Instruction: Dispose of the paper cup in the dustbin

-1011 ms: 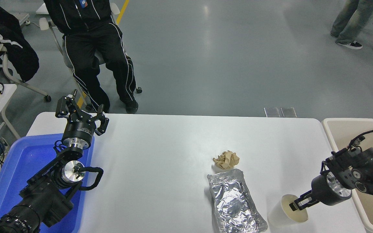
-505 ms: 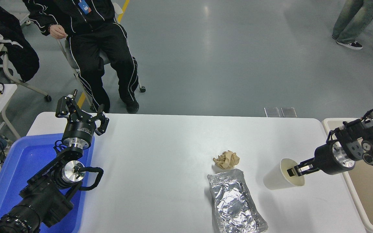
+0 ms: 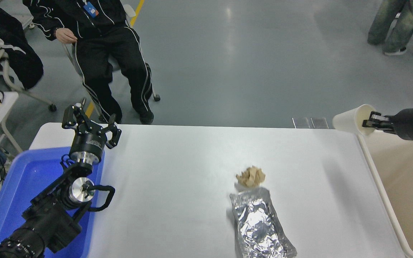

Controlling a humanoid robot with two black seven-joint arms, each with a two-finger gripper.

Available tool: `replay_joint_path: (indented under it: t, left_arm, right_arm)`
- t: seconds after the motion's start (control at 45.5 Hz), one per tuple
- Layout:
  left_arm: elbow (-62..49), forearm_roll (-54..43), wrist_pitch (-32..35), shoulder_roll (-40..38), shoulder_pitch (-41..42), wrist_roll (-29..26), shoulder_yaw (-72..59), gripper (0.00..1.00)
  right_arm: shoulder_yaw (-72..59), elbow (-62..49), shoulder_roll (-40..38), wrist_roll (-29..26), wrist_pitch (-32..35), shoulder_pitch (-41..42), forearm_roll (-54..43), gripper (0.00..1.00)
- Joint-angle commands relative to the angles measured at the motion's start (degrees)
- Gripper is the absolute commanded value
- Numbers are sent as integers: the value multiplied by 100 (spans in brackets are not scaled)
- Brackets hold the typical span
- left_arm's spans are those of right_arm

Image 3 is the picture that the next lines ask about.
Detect metal floor plate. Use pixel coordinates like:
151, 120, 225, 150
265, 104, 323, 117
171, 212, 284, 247
310, 117, 329, 129
292, 117, 311, 129

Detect white paper cup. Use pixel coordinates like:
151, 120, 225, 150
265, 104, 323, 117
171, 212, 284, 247
332, 104, 378, 136

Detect grey padded chair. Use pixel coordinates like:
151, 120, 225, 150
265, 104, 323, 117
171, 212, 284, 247
61, 4, 161, 122

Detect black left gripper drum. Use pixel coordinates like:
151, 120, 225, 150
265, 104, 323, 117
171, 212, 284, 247
69, 131, 105, 156

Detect crumpled tan paper ball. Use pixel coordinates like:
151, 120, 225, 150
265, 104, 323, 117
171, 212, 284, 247
235, 166, 266, 188

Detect black jacket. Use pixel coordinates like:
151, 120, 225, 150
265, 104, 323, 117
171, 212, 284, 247
0, 0, 44, 90

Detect white frame chair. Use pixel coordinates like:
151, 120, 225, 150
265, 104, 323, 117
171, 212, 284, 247
0, 48, 57, 113

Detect crumpled silver foil tray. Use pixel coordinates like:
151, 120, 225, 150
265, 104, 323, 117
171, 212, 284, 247
229, 187, 298, 258

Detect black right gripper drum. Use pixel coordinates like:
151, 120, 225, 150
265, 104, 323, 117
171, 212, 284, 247
389, 108, 413, 141

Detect blue plastic tray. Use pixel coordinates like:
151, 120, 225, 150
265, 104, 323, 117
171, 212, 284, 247
0, 146, 105, 258

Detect person's hand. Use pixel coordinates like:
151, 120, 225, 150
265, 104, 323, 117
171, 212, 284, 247
55, 28, 79, 44

